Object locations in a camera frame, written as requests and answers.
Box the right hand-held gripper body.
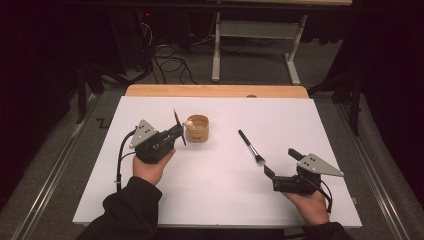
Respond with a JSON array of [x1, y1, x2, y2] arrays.
[[272, 153, 345, 196]]

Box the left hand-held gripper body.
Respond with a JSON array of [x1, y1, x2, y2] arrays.
[[128, 119, 178, 165]]

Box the thin black orange-tipped brush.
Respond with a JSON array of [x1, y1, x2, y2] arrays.
[[172, 108, 187, 147]]

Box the round wooden brush holder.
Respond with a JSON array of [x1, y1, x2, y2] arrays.
[[183, 114, 210, 144]]

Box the black makeup brush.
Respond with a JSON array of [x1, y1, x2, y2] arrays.
[[237, 129, 267, 167]]

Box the person's left hand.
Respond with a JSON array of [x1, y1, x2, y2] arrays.
[[132, 148, 177, 187]]

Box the person's right hand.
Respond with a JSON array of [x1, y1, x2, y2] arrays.
[[282, 189, 331, 227]]

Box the white table board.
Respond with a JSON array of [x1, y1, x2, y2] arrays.
[[72, 95, 363, 230]]

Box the black stand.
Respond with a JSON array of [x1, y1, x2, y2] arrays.
[[75, 62, 105, 125], [307, 71, 365, 137]]

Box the black computer case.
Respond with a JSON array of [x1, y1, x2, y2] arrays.
[[109, 8, 155, 77]]

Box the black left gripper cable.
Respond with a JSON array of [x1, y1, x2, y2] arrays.
[[115, 129, 138, 193]]

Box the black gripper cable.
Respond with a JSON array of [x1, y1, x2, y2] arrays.
[[115, 129, 138, 193], [313, 184, 334, 215]]

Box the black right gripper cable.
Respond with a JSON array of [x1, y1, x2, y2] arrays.
[[313, 184, 334, 215]]

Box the aluminium floor rail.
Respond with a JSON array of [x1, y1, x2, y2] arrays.
[[335, 103, 414, 240], [11, 94, 102, 240]]

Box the black floor cables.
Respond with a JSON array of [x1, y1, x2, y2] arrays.
[[151, 42, 200, 86]]

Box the white metal desk frame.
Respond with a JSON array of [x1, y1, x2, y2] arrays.
[[206, 0, 354, 86]]

